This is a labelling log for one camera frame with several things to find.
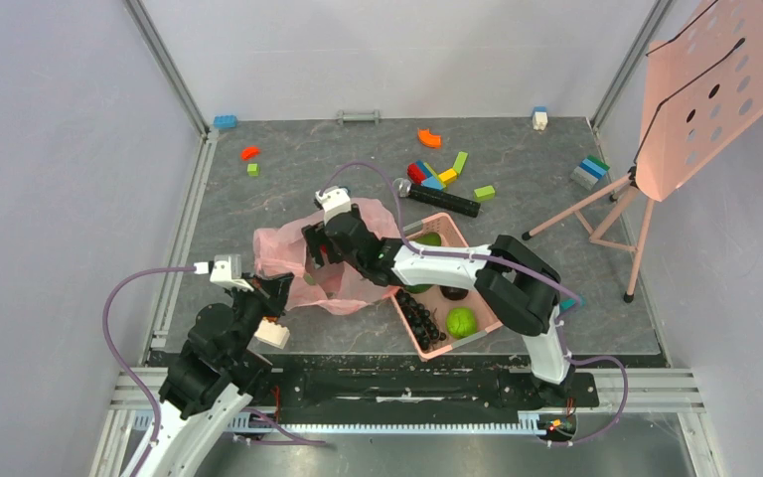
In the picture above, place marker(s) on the pink perforated music stand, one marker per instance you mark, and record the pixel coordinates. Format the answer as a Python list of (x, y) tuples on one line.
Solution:
[(703, 88)]

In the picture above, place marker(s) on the white toy brick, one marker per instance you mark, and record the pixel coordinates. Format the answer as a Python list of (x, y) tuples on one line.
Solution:
[(272, 334)]

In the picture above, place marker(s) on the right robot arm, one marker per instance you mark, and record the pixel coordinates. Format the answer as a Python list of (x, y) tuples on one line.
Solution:
[(521, 290)]

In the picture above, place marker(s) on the orange curved block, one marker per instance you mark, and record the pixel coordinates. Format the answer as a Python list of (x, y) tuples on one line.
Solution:
[(429, 139)]

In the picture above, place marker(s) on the pink plastic bag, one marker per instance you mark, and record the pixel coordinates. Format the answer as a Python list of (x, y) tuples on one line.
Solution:
[(335, 287)]

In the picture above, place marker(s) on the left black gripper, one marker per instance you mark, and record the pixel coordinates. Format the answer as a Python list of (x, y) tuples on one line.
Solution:
[(276, 288)]

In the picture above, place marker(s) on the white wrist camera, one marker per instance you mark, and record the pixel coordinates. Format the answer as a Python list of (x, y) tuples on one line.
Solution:
[(333, 201), (225, 270)]

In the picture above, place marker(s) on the green block near microphone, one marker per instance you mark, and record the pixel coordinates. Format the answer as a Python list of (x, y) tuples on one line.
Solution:
[(483, 194)]

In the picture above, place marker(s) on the grey metal handle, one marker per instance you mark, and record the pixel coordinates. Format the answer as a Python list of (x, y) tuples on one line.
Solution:
[(344, 117)]

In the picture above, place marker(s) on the black fake grape bunch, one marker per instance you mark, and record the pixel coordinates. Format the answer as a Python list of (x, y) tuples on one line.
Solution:
[(420, 321)]

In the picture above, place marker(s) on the yellow block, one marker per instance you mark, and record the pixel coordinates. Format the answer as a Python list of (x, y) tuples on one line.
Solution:
[(448, 177)]

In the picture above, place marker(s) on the green fake avocado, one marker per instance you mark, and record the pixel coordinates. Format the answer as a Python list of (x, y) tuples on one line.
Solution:
[(417, 289)]

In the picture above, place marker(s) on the black microphone silver head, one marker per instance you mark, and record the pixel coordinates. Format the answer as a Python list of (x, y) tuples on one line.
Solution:
[(436, 198)]

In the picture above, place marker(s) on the blue brick at corner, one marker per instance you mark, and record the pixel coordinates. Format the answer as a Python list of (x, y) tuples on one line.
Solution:
[(223, 122)]

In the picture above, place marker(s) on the pink plastic basket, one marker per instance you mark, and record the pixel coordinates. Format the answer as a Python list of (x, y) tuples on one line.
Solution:
[(435, 302)]

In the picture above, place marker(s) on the red blue green brick cluster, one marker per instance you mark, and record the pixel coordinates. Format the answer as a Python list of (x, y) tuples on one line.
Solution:
[(421, 174)]

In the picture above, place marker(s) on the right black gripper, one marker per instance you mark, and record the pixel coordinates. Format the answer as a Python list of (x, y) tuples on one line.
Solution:
[(322, 242)]

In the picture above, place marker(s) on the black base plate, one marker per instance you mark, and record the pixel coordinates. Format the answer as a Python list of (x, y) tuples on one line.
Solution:
[(401, 389)]

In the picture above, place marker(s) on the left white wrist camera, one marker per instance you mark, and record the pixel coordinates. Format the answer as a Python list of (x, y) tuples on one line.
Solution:
[(225, 270)]

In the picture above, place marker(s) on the red curved block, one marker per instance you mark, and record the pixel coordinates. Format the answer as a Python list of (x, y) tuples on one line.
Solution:
[(249, 152)]

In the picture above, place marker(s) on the grey blue green brick stack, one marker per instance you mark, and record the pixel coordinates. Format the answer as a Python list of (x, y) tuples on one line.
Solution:
[(589, 172)]

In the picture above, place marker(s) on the blue white brick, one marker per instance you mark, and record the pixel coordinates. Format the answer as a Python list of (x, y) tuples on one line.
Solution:
[(539, 118)]

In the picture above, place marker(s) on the dark fake plum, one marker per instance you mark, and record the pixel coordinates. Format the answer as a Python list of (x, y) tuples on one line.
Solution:
[(453, 293)]

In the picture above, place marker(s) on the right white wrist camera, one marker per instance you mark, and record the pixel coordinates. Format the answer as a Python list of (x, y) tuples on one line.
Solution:
[(333, 201)]

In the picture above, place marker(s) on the tall green block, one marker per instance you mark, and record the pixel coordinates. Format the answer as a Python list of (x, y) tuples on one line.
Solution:
[(460, 162)]

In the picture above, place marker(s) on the light green fake round fruit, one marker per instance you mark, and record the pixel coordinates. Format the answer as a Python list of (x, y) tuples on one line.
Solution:
[(461, 322)]

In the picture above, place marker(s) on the teal small block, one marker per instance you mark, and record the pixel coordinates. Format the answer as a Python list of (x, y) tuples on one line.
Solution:
[(569, 303)]

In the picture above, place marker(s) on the orange green fake mango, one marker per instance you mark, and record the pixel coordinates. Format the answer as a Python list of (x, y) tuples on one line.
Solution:
[(430, 239)]

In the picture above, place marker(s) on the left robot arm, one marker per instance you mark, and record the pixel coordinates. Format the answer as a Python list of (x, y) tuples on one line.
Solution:
[(213, 378)]

